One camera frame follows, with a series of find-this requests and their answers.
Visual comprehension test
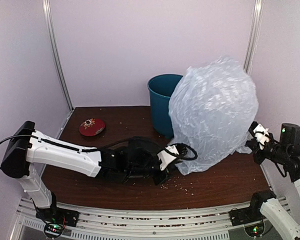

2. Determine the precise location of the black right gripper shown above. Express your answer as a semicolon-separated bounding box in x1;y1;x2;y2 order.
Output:
245;132;291;165

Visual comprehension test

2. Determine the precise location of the translucent blue trash bag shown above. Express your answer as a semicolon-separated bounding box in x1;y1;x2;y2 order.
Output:
168;56;259;175

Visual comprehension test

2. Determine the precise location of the teal plastic trash bin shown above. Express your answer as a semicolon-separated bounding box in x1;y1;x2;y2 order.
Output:
147;74;183;139

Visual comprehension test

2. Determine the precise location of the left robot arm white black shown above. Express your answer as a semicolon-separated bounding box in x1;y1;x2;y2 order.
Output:
0;121;182;222

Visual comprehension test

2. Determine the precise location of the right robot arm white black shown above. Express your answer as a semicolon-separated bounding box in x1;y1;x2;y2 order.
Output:
246;121;300;240

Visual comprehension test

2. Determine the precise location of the red floral round dish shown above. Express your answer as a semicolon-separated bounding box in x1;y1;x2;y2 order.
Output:
79;118;106;137

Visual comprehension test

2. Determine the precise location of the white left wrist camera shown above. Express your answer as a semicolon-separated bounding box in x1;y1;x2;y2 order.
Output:
157;143;188;171

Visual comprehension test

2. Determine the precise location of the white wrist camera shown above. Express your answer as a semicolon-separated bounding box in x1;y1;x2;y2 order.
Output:
248;121;271;150
157;143;188;171

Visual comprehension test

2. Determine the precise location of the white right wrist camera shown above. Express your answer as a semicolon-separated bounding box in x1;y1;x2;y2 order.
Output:
248;121;271;150

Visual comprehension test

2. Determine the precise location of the black braided cable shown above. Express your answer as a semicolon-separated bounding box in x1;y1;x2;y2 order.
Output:
0;134;198;171

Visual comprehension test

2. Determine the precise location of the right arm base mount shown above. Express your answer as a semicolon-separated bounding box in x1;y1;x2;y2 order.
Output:
228;207;273;239

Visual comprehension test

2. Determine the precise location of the aluminium front rail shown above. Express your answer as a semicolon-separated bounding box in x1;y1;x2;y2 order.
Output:
11;197;291;240

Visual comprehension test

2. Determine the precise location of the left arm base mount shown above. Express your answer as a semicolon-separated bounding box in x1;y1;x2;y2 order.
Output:
35;207;80;239

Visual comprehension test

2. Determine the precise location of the aluminium corner post right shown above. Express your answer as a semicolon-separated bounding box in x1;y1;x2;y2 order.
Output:
243;0;263;75

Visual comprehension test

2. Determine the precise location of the aluminium corner post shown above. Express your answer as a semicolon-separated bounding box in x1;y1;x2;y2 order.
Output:
42;0;75;112
243;0;263;75

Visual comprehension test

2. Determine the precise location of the aluminium corner post left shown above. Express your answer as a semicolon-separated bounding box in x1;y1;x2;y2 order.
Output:
42;0;75;112

